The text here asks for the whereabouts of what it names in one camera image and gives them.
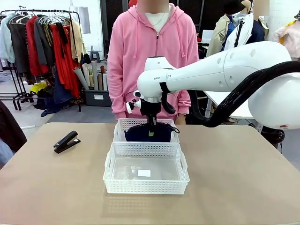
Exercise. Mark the yellow fabric bundle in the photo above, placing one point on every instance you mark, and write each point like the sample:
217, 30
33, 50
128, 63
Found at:
38, 87

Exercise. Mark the beige cardboard tube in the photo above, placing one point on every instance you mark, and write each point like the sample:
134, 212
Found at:
87, 75

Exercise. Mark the white perforated plastic basket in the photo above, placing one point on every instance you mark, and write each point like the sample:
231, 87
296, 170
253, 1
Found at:
120, 131
145, 187

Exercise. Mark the white background table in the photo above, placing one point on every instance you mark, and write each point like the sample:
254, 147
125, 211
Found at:
243, 110

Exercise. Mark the blue grey fabric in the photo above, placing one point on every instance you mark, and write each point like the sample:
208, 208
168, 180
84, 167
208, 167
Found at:
4, 152

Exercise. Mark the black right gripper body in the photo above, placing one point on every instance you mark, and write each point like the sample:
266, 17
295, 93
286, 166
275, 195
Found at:
151, 109

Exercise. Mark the person's left hand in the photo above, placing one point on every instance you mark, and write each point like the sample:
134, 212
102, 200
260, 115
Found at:
181, 119

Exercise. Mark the blue denim garment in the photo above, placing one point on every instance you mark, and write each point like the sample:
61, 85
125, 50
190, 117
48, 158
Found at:
61, 93

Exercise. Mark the long red hanging dress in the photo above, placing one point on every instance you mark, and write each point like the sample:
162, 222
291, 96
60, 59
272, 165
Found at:
65, 70

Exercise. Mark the mannequin in pink fluffy jacket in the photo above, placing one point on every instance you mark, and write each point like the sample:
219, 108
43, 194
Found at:
290, 39

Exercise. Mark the brown cardboard tube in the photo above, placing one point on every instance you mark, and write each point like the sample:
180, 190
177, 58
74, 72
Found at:
101, 79

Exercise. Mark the grey hanging blazer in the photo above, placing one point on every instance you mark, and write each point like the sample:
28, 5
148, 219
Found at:
43, 44

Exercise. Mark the grey storage crate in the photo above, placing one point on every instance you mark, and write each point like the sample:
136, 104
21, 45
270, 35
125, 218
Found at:
98, 98

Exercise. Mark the light blue hanging garment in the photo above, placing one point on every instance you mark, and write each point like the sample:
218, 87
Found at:
5, 39

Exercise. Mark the mannequin in navy top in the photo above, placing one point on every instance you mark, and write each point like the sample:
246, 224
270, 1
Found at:
259, 32

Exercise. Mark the black step stool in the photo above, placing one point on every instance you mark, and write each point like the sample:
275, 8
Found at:
95, 55

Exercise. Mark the black stapler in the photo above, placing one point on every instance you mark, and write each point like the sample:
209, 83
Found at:
66, 141

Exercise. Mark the tall grey cardboard tube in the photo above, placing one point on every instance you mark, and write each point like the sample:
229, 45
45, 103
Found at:
94, 75

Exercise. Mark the dark brown coat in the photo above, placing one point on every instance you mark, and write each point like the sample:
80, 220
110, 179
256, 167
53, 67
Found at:
11, 126

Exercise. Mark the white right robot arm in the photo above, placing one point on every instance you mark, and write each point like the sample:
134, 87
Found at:
211, 72

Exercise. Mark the mannequin in white coat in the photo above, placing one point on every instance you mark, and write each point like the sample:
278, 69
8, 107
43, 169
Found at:
230, 37

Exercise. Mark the red hanging coat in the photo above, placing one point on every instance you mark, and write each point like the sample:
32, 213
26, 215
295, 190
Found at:
32, 51

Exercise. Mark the black tripod stand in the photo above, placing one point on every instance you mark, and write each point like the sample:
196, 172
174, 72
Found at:
239, 32

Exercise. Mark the mannequin in beige coat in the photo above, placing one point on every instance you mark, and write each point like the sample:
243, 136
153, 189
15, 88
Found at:
219, 39

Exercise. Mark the dark grey hanging jacket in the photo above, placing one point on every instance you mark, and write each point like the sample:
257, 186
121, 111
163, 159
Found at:
20, 47

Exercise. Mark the person in pink hoodie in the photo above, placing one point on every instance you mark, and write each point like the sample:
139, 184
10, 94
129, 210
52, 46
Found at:
140, 47

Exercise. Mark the white hanging panel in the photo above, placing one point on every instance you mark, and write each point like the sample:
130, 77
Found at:
84, 21

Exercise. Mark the black metal clothes rack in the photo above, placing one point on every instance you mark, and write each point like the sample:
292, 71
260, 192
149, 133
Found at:
16, 93

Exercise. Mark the beige hanging garment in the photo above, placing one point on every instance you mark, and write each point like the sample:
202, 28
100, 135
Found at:
78, 42

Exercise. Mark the navy blue zip pouch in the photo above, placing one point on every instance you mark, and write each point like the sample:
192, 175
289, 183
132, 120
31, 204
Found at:
138, 134

